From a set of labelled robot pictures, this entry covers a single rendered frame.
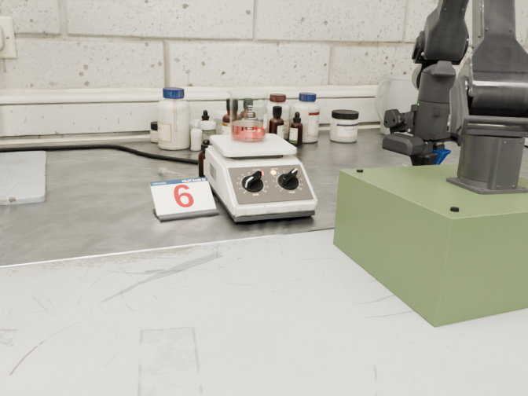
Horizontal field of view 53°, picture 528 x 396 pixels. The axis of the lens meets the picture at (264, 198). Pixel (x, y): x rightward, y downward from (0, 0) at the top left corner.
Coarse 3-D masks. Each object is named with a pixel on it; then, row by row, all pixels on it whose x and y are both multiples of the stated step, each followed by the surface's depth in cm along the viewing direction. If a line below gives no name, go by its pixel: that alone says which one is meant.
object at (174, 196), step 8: (176, 184) 80; (184, 184) 81; (192, 184) 81; (200, 184) 82; (160, 192) 79; (168, 192) 79; (176, 192) 80; (184, 192) 80; (192, 192) 80; (200, 192) 81; (208, 192) 81; (160, 200) 78; (168, 200) 78; (176, 200) 79; (184, 200) 79; (192, 200) 80; (200, 200) 80; (208, 200) 80; (160, 208) 77; (168, 208) 78; (176, 208) 78; (184, 208) 78
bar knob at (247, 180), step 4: (256, 172) 77; (260, 172) 77; (248, 176) 78; (252, 176) 76; (256, 176) 76; (260, 176) 77; (244, 180) 77; (248, 180) 76; (252, 180) 76; (256, 180) 77; (260, 180) 78; (244, 184) 77; (248, 184) 76; (252, 184) 77; (256, 184) 77; (260, 184) 78; (244, 188) 77; (248, 188) 76; (252, 188) 77; (256, 188) 77; (260, 188) 77
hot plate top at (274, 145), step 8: (216, 136) 89; (224, 136) 90; (272, 136) 91; (216, 144) 85; (224, 144) 84; (232, 144) 84; (240, 144) 85; (264, 144) 85; (272, 144) 85; (280, 144) 86; (288, 144) 86; (224, 152) 80; (232, 152) 80; (240, 152) 80; (248, 152) 81; (256, 152) 81; (264, 152) 81; (272, 152) 82; (280, 152) 82; (288, 152) 83
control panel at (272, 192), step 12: (228, 168) 79; (240, 168) 79; (252, 168) 80; (264, 168) 80; (276, 168) 81; (288, 168) 81; (300, 168) 82; (240, 180) 78; (264, 180) 79; (276, 180) 79; (300, 180) 80; (240, 192) 76; (252, 192) 77; (264, 192) 77; (276, 192) 77; (288, 192) 78; (300, 192) 78; (240, 204) 75
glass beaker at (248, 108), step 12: (240, 96) 82; (252, 96) 82; (264, 96) 83; (240, 108) 83; (252, 108) 83; (264, 108) 84; (240, 120) 83; (252, 120) 83; (264, 120) 85; (240, 132) 84; (252, 132) 84; (264, 132) 85; (252, 144) 84
